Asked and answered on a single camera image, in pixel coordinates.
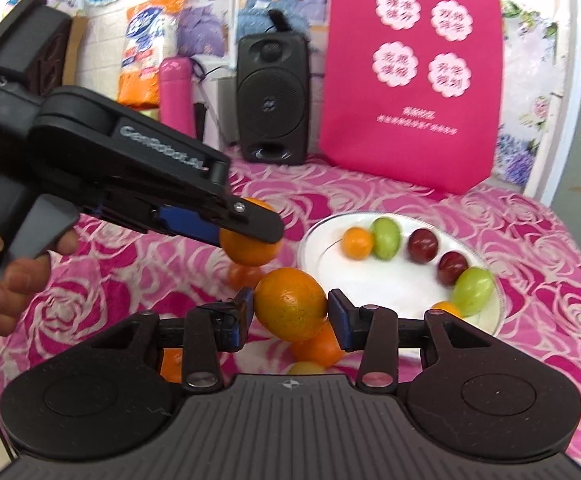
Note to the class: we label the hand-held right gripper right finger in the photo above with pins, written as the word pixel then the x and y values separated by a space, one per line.
pixel 338 320

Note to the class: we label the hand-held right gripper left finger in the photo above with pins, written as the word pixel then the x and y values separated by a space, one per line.
pixel 244 317

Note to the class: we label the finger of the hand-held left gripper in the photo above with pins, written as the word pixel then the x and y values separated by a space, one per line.
pixel 250 222

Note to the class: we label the round orange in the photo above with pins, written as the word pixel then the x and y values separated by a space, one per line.
pixel 250 254
pixel 170 365

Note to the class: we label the deep orange orange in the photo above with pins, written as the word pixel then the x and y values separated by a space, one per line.
pixel 320 350

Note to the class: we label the white plate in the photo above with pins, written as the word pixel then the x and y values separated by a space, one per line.
pixel 350 285

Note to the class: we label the tangerine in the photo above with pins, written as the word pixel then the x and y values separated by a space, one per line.
pixel 243 276

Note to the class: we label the oval orange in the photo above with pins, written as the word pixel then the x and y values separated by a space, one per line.
pixel 290 305

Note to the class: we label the small orange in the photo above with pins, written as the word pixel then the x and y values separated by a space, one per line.
pixel 358 242

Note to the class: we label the large green fruit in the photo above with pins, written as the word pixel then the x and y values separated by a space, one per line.
pixel 387 237

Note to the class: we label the yellow orange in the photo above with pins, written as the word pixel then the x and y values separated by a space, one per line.
pixel 445 307

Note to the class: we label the dark red plum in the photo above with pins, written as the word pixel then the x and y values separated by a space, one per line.
pixel 452 267
pixel 423 245

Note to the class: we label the person's left hand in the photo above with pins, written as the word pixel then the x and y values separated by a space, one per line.
pixel 13 290

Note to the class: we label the small yellow green fruit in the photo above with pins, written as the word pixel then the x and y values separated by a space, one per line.
pixel 306 369

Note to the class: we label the orange paper cup package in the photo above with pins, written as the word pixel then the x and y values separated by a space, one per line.
pixel 140 80

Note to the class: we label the brown cardboard box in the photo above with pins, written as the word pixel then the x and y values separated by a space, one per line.
pixel 75 50

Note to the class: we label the pink rose tablecloth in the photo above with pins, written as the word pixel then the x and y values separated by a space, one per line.
pixel 120 270

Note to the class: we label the pink thermos bottle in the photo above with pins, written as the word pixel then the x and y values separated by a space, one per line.
pixel 175 95

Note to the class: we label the magenta tote bag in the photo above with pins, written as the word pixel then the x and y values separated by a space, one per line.
pixel 360 150

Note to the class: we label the black speaker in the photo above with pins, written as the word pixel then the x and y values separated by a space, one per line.
pixel 273 75

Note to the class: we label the bedding photo poster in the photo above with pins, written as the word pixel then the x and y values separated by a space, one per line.
pixel 205 25

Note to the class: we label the black microphone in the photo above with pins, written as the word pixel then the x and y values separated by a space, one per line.
pixel 279 21

